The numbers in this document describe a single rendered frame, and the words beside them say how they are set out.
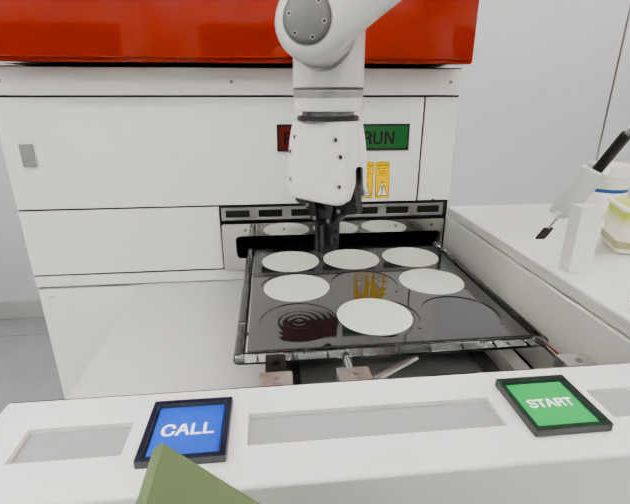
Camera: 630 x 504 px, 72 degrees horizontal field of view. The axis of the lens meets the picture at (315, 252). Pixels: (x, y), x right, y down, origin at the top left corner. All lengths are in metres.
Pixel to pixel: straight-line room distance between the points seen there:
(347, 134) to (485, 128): 2.10
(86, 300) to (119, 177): 0.26
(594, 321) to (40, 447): 0.53
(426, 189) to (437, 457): 0.65
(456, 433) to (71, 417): 0.27
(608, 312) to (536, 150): 2.23
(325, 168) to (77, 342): 0.69
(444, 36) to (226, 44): 0.36
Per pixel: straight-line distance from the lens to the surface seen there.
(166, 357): 0.68
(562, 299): 0.61
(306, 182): 0.55
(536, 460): 0.33
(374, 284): 0.68
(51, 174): 0.92
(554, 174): 2.84
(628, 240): 0.74
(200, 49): 0.78
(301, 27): 0.45
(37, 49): 0.85
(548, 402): 0.38
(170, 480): 0.19
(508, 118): 2.64
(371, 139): 0.84
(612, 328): 0.56
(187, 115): 0.83
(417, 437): 0.32
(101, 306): 0.98
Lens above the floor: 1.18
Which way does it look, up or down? 20 degrees down
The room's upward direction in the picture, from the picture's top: straight up
